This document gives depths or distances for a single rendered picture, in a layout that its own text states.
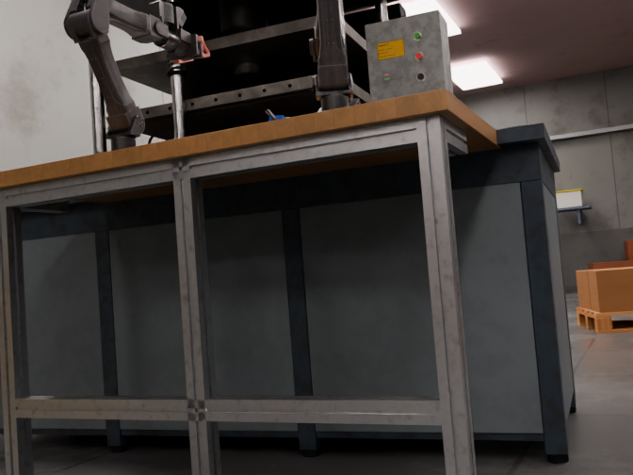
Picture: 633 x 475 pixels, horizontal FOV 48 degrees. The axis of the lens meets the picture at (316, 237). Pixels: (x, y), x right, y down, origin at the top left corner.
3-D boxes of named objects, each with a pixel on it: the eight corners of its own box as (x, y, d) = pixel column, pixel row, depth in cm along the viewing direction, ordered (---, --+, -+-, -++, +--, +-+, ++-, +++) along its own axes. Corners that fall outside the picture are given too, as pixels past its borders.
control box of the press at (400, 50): (471, 398, 258) (436, 6, 267) (392, 399, 269) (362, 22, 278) (480, 387, 279) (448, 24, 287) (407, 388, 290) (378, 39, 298)
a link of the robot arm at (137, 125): (117, 122, 188) (103, 118, 183) (143, 116, 185) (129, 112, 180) (119, 144, 188) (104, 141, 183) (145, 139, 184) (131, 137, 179)
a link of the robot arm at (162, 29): (156, 12, 209) (129, -2, 198) (180, 6, 205) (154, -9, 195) (158, 51, 208) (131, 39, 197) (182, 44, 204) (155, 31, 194)
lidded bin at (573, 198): (586, 207, 1060) (584, 190, 1062) (583, 205, 1025) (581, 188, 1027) (553, 211, 1080) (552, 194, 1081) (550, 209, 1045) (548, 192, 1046)
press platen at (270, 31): (335, 23, 282) (334, 10, 283) (110, 73, 323) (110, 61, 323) (384, 67, 347) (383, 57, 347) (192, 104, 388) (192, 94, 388)
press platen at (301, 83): (337, 83, 278) (336, 70, 278) (109, 124, 319) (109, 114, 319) (389, 117, 347) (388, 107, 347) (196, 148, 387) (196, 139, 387)
